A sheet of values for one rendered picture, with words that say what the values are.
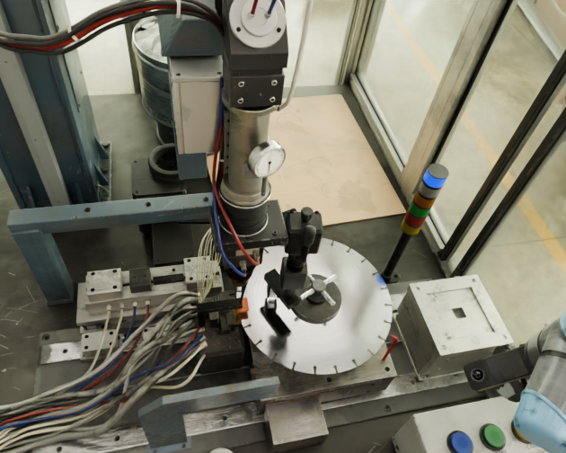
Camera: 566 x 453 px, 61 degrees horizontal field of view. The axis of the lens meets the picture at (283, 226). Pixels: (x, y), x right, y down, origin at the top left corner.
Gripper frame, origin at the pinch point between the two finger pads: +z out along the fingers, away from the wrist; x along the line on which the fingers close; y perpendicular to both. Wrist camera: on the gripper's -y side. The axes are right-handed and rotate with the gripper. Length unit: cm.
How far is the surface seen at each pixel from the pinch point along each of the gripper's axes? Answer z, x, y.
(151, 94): 0, 90, -63
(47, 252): -9, 41, -84
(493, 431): 4.0, -8.4, -2.2
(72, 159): -2, 70, -83
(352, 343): -1.6, 11.8, -25.2
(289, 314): -2.5, 19.9, -36.4
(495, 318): 10.6, 14.1, 9.3
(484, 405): 6.0, -3.4, -1.4
